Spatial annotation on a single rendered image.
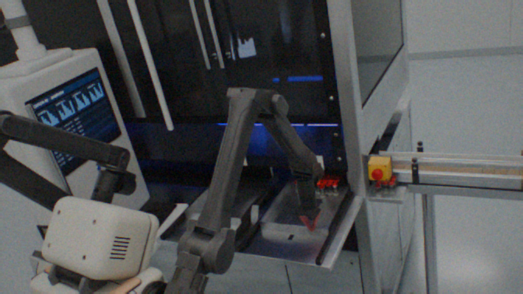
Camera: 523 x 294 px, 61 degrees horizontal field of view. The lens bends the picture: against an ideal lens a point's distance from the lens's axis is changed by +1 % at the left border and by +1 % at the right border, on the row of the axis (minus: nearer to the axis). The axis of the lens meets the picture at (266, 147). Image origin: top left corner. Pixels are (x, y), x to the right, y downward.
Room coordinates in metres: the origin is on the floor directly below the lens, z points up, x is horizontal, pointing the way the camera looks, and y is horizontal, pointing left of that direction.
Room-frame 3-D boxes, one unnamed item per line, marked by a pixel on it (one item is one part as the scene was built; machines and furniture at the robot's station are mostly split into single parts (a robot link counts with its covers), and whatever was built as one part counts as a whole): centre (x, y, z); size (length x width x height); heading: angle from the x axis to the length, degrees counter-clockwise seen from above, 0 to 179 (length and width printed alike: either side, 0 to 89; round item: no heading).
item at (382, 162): (1.40, -0.39, 1.00); 0.08 x 0.07 x 0.07; 150
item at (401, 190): (1.43, -0.42, 0.87); 0.14 x 0.13 x 0.02; 150
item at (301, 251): (1.45, 0.07, 0.87); 0.70 x 0.48 x 0.02; 60
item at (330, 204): (1.42, -0.11, 0.90); 0.34 x 0.26 x 0.04; 150
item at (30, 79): (1.70, 0.78, 1.19); 0.50 x 0.19 x 0.78; 158
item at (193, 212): (1.60, 0.18, 0.90); 0.34 x 0.26 x 0.04; 150
